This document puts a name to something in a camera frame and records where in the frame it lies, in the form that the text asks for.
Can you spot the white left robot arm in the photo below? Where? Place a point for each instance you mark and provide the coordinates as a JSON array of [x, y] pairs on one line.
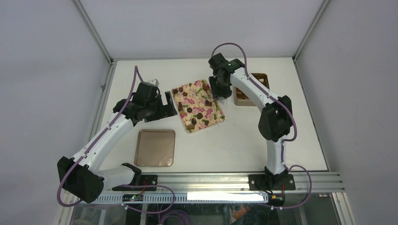
[[81, 174]]

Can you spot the dark heart chocolate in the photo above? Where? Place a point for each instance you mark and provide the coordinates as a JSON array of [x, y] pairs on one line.
[[199, 115]]

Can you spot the silver metal tongs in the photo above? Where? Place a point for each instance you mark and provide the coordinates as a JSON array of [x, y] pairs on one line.
[[222, 100]]

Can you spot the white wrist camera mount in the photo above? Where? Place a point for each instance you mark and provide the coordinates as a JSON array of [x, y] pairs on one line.
[[154, 82]]

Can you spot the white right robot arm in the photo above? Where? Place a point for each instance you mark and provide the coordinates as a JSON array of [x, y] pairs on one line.
[[275, 119]]

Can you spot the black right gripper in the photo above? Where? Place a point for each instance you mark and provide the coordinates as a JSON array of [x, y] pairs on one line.
[[225, 93]]

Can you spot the aluminium mounting rail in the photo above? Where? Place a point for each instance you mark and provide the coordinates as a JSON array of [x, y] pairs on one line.
[[322, 182]]

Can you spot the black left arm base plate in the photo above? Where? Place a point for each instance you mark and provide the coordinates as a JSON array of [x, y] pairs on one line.
[[141, 181]]

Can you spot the white slotted cable duct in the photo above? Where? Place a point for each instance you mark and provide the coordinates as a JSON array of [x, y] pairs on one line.
[[190, 197]]

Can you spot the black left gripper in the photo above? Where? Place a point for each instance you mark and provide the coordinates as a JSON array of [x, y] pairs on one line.
[[165, 111]]

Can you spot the floral rectangular tray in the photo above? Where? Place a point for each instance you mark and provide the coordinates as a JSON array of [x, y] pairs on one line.
[[198, 96]]

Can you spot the gold chocolate box with dividers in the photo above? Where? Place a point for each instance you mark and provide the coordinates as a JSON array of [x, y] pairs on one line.
[[255, 91]]

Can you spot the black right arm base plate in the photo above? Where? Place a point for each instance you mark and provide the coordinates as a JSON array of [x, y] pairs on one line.
[[258, 182]]

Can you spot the gold box lid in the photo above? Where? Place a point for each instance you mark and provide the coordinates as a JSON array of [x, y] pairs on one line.
[[155, 148]]

